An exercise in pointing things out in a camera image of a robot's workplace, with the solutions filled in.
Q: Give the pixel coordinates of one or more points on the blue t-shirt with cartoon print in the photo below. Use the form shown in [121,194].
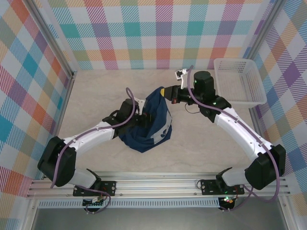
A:
[156,112]

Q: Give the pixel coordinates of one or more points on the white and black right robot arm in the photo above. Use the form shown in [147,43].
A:
[239,129]

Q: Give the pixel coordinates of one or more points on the white plastic mesh basket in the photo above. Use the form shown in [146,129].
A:
[239,81]

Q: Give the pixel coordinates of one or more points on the small circuit board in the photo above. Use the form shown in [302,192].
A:
[93,202]
[227,200]

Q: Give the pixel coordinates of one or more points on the grey metal panel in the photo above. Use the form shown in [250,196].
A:
[156,219]

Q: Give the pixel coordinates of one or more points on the aluminium side rail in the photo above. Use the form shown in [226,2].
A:
[255,119]
[66,100]

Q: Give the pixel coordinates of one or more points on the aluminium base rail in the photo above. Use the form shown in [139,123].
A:
[156,185]

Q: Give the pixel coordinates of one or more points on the aluminium frame post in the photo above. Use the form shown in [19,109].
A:
[263,28]
[51,39]

